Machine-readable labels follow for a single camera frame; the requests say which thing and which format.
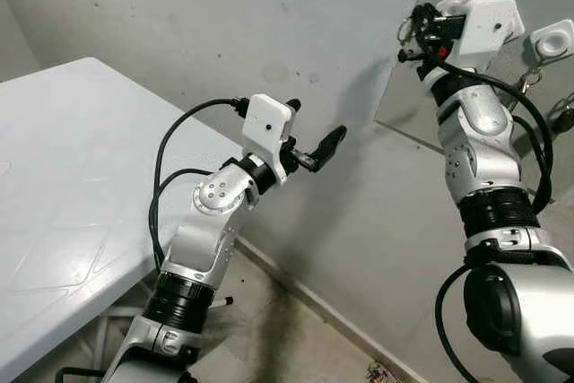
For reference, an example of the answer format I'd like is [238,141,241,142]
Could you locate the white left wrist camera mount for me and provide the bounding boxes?
[242,93,297,187]

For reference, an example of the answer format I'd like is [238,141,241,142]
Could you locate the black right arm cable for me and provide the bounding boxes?
[417,51,555,383]

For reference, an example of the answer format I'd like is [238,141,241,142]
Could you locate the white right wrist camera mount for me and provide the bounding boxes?
[453,0,526,72]

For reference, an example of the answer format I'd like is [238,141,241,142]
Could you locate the black car key on ring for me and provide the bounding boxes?
[549,96,574,137]

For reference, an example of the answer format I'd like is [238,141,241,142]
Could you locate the white plastic table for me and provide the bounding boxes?
[0,57,248,382]

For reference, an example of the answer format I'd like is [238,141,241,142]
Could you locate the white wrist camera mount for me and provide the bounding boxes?
[242,93,297,187]
[453,0,526,72]

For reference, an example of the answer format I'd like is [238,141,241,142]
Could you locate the small silver keys on ring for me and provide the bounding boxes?
[513,65,545,101]

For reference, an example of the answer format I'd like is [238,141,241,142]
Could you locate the small colourful floor object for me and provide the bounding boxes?
[368,363,400,383]

